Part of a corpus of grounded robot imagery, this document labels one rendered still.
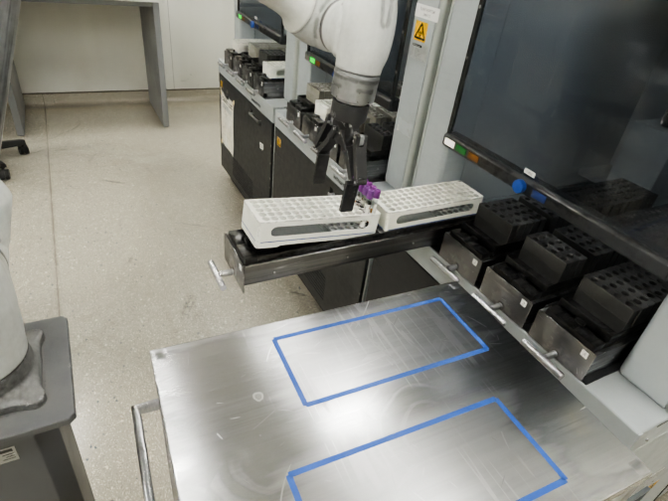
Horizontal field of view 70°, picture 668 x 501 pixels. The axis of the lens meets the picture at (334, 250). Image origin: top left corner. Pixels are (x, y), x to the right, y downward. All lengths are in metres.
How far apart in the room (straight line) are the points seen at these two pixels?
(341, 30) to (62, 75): 3.67
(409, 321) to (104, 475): 1.10
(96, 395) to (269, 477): 1.27
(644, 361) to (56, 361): 1.07
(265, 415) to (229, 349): 0.14
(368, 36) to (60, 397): 0.81
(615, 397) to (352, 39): 0.81
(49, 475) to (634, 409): 1.07
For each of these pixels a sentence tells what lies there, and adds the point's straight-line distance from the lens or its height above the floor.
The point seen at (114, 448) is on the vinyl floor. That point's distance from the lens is 1.72.
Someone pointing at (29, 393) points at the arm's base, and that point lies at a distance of 0.94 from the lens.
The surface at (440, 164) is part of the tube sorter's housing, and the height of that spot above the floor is 0.90.
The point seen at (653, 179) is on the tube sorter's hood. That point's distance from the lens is 0.96.
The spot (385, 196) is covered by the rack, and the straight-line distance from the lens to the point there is 1.18.
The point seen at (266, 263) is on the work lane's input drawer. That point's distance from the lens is 1.00.
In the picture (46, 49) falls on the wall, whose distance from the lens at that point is 4.43.
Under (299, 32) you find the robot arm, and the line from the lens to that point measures 1.03.
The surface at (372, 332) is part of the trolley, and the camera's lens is 0.84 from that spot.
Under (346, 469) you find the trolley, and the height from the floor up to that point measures 0.82.
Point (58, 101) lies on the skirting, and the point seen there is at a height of 0.02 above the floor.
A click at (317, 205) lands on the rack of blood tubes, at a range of 1.07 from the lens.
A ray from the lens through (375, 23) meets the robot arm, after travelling 0.92.
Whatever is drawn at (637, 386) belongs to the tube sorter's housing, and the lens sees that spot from 1.09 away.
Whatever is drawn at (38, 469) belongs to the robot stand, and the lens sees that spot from 1.06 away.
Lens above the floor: 1.39
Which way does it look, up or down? 34 degrees down
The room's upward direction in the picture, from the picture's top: 7 degrees clockwise
